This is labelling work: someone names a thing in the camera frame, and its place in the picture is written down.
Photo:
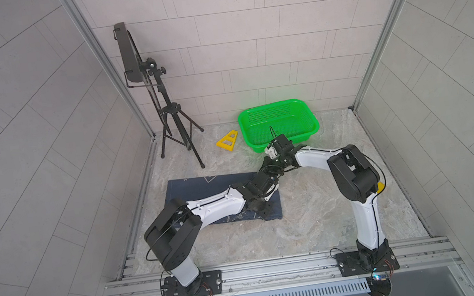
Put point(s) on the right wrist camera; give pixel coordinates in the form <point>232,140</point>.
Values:
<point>279,146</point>

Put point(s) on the yellow triangular plastic piece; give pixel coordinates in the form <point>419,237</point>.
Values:
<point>228,141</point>

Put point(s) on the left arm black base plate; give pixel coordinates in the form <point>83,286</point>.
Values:
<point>207,283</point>

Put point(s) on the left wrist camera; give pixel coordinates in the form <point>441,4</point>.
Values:
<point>262,185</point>

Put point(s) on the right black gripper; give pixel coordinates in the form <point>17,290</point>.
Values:
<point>269,166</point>

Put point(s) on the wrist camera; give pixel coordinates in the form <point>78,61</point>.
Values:
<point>262,185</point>
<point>279,146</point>

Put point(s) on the aluminium rail frame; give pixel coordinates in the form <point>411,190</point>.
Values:
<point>428,267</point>

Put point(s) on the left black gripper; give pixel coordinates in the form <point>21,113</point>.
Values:
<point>266,212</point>

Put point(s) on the dark blue whale pillowcase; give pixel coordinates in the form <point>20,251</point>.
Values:
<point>204,187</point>

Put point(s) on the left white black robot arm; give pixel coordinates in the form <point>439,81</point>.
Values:
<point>172,235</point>

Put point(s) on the small yellow flat piece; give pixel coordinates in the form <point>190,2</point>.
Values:
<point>381,187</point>

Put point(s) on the black tripod stand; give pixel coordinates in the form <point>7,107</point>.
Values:
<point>177,125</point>

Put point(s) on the right green circuit board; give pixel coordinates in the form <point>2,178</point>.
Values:
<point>379,286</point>

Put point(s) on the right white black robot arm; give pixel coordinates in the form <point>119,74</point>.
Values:
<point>357,180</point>

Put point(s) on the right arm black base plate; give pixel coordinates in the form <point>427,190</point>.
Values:
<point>364,262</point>

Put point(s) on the green plastic basket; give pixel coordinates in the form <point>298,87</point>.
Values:
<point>261,124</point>

